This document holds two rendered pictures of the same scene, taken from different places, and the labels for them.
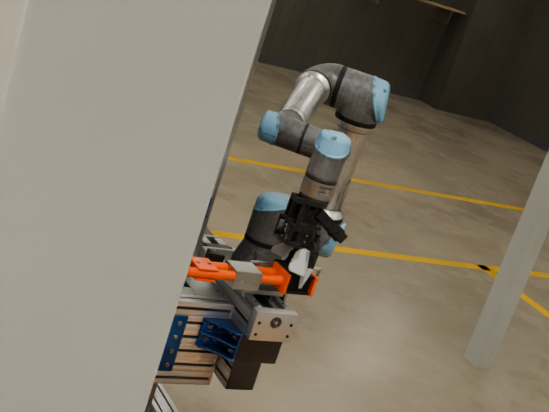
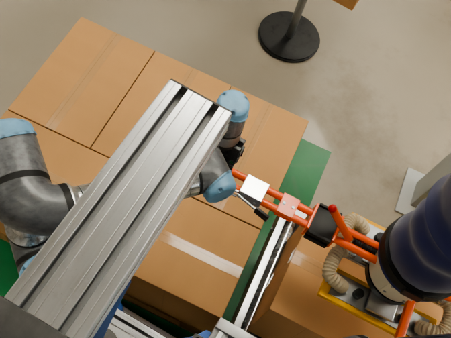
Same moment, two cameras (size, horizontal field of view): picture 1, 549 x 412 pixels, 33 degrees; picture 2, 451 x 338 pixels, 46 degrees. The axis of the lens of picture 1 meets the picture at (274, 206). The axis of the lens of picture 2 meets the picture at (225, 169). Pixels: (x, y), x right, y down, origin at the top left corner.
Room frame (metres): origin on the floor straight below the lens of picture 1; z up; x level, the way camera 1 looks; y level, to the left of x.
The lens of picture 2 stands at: (2.52, 0.41, 2.57)
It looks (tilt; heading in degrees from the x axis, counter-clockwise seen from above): 63 degrees down; 224
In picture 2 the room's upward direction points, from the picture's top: 18 degrees clockwise
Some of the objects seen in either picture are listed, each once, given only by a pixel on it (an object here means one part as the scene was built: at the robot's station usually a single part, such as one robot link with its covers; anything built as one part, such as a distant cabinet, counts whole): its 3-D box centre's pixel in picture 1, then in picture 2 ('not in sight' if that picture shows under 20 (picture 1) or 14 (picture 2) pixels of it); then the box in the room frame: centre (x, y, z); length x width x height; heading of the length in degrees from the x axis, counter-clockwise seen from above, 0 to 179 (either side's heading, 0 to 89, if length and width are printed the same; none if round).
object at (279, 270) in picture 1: (292, 279); not in sight; (2.06, -0.09, 1.23); 0.08 x 0.07 x 0.05; 124
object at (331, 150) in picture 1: (328, 156); (229, 114); (2.06, -0.08, 1.54); 0.09 x 0.08 x 0.11; 174
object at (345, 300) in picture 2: not in sight; (379, 306); (1.81, 0.46, 1.13); 0.34 x 0.10 x 0.05; 124
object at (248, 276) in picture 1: (242, 275); (253, 190); (1.99, 0.02, 1.23); 0.07 x 0.07 x 0.04; 34
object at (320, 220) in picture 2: not in sight; (322, 225); (1.87, 0.20, 1.24); 0.10 x 0.08 x 0.06; 34
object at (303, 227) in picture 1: (302, 220); (224, 148); (2.06, -0.07, 1.38); 0.09 x 0.08 x 0.12; 122
